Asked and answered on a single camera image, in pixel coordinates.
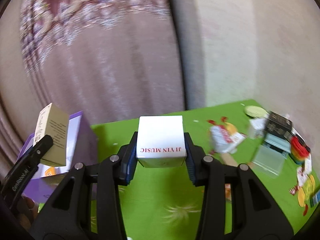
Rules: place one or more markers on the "green printed tablecloth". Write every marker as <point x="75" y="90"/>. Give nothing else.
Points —
<point x="162" y="203"/>

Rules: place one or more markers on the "purple cardboard storage box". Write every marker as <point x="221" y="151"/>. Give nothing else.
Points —
<point x="81" y="148"/>

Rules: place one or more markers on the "white JIYIN MUSIC box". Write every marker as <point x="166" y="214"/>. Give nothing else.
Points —
<point x="160" y="141"/>

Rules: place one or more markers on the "pink embroidered curtain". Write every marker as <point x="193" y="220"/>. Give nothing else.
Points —
<point x="112" y="59"/>

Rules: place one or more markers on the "clear plastic case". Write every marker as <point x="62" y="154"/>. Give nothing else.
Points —
<point x="268" y="161"/>

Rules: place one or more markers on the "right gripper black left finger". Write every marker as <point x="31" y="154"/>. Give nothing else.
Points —
<point x="86" y="204"/>

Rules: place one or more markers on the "round green lid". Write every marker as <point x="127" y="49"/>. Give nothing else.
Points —
<point x="255" y="111"/>

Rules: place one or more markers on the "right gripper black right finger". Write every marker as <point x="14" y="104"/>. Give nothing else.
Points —
<point x="236" y="204"/>

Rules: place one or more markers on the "person's left hand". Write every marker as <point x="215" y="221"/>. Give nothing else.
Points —
<point x="27" y="212"/>

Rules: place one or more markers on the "red and white box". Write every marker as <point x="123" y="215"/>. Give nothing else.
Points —
<point x="224" y="142"/>

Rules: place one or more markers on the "beige tall carton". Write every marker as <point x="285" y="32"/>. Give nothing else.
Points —
<point x="54" y="122"/>

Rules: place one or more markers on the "rainbow coloured item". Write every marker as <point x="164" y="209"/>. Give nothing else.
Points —
<point x="299" y="150"/>

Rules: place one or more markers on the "light blue box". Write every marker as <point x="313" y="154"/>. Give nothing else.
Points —
<point x="277" y="144"/>

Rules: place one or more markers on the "black box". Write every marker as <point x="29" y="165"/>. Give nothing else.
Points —
<point x="279" y="126"/>

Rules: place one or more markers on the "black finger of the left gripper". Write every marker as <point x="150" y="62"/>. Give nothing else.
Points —
<point x="22" y="172"/>

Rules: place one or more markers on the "small white box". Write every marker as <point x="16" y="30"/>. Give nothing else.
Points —
<point x="256" y="127"/>

